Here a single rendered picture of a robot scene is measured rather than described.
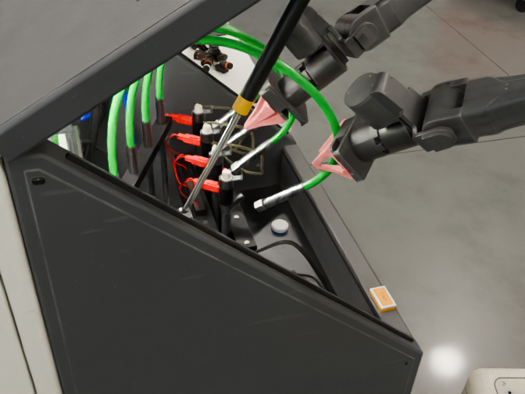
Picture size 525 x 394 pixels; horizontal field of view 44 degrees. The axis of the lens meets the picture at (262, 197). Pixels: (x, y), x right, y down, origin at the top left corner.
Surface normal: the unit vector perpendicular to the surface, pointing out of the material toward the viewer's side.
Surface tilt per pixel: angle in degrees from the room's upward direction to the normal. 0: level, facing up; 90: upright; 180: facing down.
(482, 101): 40
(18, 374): 90
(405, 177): 0
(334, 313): 90
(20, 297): 90
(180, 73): 90
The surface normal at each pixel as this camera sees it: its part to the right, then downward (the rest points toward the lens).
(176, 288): 0.29, 0.61
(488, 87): -0.60, -0.53
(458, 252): 0.04, -0.78
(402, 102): 0.56, -0.23
